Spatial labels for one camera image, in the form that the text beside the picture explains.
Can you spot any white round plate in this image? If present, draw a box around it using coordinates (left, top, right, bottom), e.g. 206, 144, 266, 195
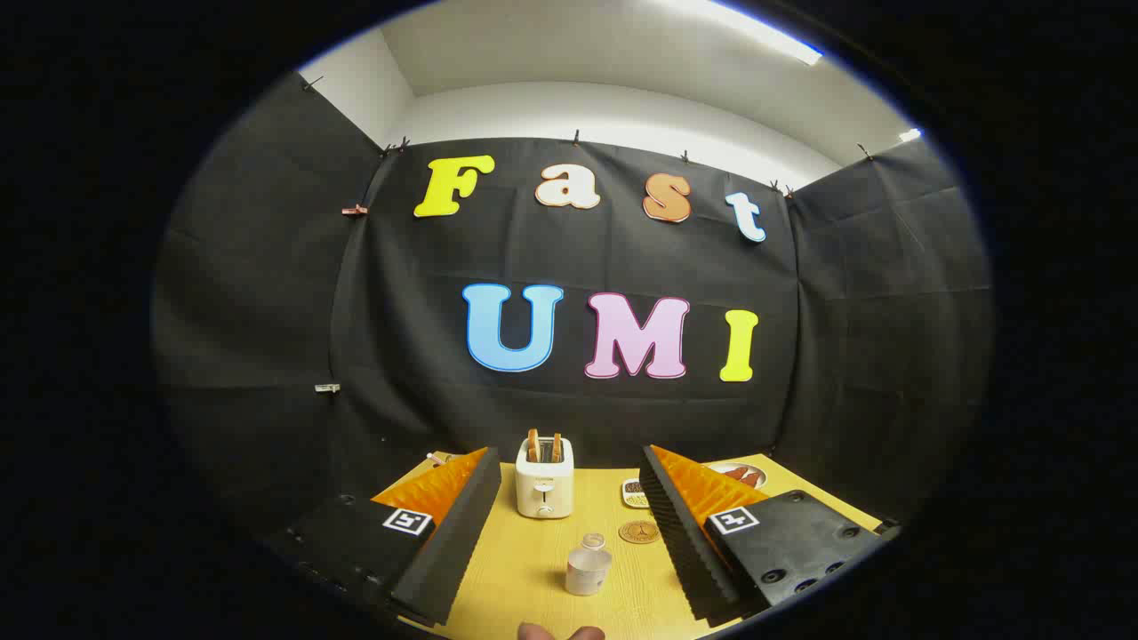
702, 461, 767, 491

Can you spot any black backdrop cloth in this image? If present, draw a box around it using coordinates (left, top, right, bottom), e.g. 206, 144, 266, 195
151, 71, 994, 534

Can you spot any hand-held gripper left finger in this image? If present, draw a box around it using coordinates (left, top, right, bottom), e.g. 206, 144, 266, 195
276, 447, 503, 628

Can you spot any clear juice bottle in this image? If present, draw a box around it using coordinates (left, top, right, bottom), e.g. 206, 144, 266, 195
565, 533, 613, 596

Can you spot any white toaster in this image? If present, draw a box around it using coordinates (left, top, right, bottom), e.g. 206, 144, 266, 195
515, 436, 575, 520

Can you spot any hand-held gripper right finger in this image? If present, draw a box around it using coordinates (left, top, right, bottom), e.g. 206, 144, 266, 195
638, 444, 901, 623

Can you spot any wooden table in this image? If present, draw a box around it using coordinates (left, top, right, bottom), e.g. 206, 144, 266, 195
369, 451, 886, 640

